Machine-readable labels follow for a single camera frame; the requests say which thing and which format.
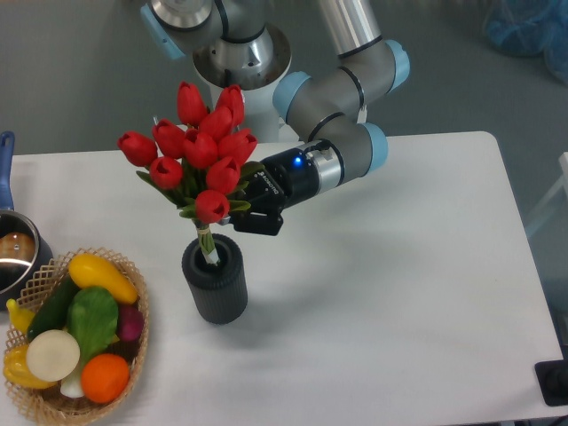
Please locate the yellow bell pepper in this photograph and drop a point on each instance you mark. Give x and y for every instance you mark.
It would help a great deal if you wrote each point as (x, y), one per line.
(16, 370)

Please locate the blue handled saucepan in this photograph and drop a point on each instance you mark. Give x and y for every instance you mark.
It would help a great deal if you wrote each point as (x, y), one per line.
(23, 249)

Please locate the white leek stalk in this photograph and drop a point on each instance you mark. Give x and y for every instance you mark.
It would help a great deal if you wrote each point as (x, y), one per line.
(71, 386)

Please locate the purple red onion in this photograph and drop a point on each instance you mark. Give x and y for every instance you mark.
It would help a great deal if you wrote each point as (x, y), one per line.
(130, 323)

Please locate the white round radish slice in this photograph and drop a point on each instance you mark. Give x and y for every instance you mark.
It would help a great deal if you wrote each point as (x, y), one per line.
(53, 355)

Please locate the red tulip bouquet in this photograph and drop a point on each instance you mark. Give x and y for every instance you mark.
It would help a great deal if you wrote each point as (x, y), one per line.
(198, 164)

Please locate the woven wicker basket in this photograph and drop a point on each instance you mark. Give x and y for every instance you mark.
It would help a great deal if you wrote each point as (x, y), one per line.
(49, 406)

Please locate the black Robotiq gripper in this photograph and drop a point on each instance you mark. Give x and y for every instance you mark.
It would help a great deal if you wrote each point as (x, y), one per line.
(287, 179)

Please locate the blue plastic bag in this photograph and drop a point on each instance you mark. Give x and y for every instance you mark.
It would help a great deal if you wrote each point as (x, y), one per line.
(530, 29)

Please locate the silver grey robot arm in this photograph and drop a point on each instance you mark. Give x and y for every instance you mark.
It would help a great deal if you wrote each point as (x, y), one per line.
(326, 114)

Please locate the black device at table edge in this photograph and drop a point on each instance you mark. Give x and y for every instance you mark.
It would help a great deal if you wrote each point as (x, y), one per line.
(552, 379)

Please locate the green lettuce leaf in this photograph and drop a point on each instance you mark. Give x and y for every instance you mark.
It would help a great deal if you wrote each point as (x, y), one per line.
(92, 321)

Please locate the orange fruit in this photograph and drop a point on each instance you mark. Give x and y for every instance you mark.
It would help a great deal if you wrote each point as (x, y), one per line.
(104, 378)

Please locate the dark grey ribbed vase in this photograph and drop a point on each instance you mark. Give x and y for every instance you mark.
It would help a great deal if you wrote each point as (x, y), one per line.
(219, 292)

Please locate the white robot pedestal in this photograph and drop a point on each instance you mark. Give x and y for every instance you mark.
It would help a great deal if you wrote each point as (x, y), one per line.
(255, 57)

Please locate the dark green cucumber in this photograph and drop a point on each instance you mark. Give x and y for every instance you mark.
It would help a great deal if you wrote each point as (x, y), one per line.
(53, 312)

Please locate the white frame at right edge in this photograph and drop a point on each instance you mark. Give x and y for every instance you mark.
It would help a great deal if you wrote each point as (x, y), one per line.
(549, 203)

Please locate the yellow squash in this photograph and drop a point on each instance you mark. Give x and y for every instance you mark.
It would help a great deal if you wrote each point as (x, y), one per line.
(88, 270)

